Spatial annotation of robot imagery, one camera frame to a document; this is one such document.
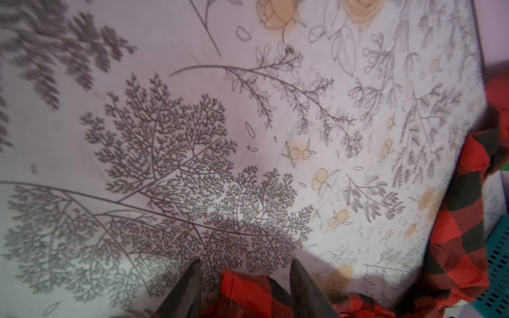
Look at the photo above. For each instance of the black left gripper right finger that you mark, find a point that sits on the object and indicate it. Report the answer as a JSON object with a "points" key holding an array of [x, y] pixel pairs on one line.
{"points": [[308, 300]]}

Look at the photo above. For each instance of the red black plaid shirt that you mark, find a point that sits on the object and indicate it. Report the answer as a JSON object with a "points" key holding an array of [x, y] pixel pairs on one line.
{"points": [[456, 265]]}

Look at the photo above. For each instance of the teal plastic laundry basket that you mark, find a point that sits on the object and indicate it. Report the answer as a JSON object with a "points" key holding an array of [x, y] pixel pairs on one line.
{"points": [[494, 302]]}

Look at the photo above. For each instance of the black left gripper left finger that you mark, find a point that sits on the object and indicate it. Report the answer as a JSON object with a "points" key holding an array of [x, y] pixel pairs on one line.
{"points": [[185, 298]]}

